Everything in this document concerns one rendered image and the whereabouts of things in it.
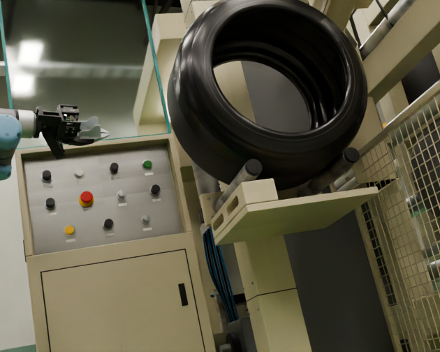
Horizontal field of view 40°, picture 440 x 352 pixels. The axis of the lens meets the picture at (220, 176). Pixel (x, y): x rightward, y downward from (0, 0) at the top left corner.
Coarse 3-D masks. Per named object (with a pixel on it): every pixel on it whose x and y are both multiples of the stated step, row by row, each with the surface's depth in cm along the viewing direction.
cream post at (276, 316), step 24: (192, 0) 210; (216, 0) 213; (216, 72) 202; (240, 72) 205; (240, 96) 201; (264, 240) 186; (240, 264) 192; (264, 264) 183; (288, 264) 185; (264, 288) 181; (288, 288) 183; (264, 312) 178; (288, 312) 180; (264, 336) 178; (288, 336) 178
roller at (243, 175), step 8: (256, 160) 154; (248, 168) 152; (256, 168) 152; (240, 176) 157; (248, 176) 153; (256, 176) 153; (232, 184) 164; (224, 192) 173; (232, 192) 167; (224, 200) 174; (216, 208) 183
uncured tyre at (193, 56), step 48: (240, 0) 168; (288, 0) 172; (192, 48) 160; (240, 48) 194; (288, 48) 196; (336, 48) 171; (192, 96) 157; (336, 96) 190; (192, 144) 167; (240, 144) 155; (288, 144) 156; (336, 144) 162
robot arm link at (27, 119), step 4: (20, 112) 159; (24, 112) 159; (28, 112) 160; (32, 112) 161; (20, 116) 158; (24, 116) 159; (28, 116) 159; (32, 116) 160; (20, 120) 158; (24, 120) 158; (28, 120) 159; (32, 120) 159; (24, 124) 158; (28, 124) 159; (32, 124) 159; (24, 128) 158; (28, 128) 159; (32, 128) 159; (24, 132) 159; (28, 132) 159; (32, 132) 160; (24, 136) 160; (28, 136) 160; (32, 136) 161
